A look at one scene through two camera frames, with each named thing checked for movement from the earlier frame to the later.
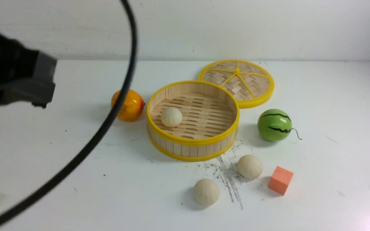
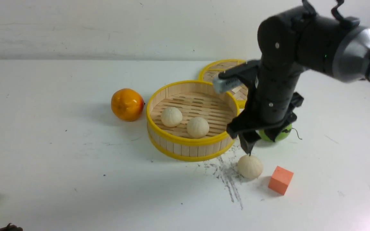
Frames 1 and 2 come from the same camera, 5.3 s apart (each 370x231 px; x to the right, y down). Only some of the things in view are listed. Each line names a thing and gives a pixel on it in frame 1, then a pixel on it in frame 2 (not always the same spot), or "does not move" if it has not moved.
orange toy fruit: x=132 y=106 does not move
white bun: x=250 y=167 does not move
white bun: x=207 y=192 → x=197 y=127
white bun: x=171 y=117 does not move
